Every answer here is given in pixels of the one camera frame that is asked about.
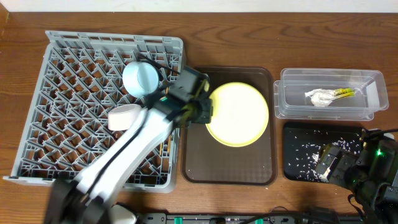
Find rice and food scraps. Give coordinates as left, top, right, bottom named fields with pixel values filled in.
left=287, top=129, right=363, bottom=184

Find yellow plate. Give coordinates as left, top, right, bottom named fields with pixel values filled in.
left=206, top=82, right=269, bottom=147

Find white tissue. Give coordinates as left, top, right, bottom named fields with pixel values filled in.
left=305, top=89, right=336, bottom=107

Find green snack wrapper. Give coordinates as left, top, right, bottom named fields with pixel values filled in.
left=332, top=88, right=355, bottom=101

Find light blue bowl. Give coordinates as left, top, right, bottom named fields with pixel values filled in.
left=122, top=62, right=159, bottom=98

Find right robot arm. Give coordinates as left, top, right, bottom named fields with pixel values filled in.
left=315, top=129, right=397, bottom=223

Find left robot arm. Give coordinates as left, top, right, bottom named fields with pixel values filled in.
left=44, top=93, right=213, bottom=223

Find black tray bin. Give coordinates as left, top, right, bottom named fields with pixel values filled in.
left=282, top=121, right=371, bottom=184

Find brown serving tray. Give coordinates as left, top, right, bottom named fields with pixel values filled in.
left=181, top=66, right=277, bottom=186

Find clear plastic bin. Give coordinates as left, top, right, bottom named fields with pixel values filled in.
left=274, top=68, right=389, bottom=121

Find grey plastic dish rack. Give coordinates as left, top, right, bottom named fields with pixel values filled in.
left=6, top=31, right=185, bottom=186

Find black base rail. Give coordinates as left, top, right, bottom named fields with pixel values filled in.
left=137, top=207, right=364, bottom=224

